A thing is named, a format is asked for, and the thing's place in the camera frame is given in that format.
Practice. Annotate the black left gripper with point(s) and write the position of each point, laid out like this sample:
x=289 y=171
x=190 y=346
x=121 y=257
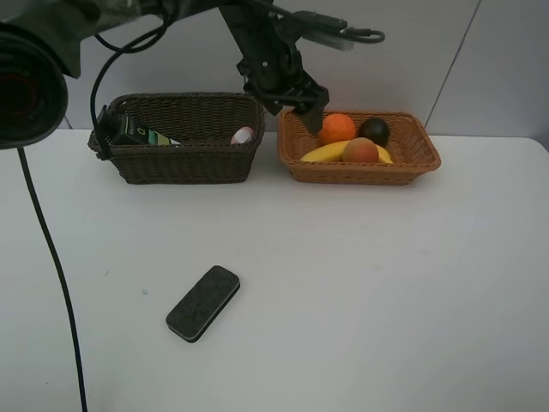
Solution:
x=276 y=78

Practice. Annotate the orange tangerine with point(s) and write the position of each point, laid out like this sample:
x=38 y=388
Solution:
x=337 y=127

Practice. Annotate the yellow banana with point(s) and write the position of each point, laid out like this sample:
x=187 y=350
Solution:
x=333 y=152

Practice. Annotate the red yellow peach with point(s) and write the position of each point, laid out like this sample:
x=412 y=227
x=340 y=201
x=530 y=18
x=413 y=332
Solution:
x=360 y=150

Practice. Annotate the dark avocado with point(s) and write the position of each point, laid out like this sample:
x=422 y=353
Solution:
x=376 y=130

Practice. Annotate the dark green pump bottle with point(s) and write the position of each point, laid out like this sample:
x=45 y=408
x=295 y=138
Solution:
x=121 y=134

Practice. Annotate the black whiteboard eraser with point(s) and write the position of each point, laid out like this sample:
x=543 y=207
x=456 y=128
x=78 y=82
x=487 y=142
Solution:
x=197 y=310

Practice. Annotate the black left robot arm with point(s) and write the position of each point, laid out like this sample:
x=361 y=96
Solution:
x=41 y=47

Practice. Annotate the pink white small bottle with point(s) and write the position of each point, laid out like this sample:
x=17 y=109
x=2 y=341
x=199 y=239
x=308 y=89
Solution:
x=242 y=136

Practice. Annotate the dark brown wicker basket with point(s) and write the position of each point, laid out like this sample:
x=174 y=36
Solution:
x=204 y=123

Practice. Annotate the light brown wicker basket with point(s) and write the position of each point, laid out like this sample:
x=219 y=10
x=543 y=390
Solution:
x=410 y=148

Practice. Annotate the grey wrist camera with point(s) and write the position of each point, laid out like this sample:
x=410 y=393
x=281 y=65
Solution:
x=334 y=32

